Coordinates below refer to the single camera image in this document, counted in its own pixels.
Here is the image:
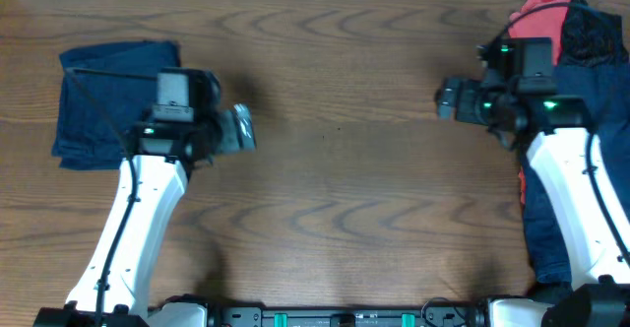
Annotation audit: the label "black patterned garment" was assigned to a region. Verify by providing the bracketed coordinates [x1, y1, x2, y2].
[558, 7, 629, 67]

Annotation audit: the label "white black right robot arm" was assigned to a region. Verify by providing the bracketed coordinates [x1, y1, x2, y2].
[436, 77, 629, 326]

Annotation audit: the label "navy blue shorts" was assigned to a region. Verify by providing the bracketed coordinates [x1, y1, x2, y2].
[51, 40, 180, 170]

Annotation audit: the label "red cloth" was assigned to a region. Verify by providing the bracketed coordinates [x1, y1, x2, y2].
[508, 0, 573, 65]

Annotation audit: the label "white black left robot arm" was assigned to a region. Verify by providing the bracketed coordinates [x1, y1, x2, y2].
[33, 104, 256, 327]

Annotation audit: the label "blue denim jeans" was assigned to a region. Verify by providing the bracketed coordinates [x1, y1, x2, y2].
[519, 60, 630, 285]

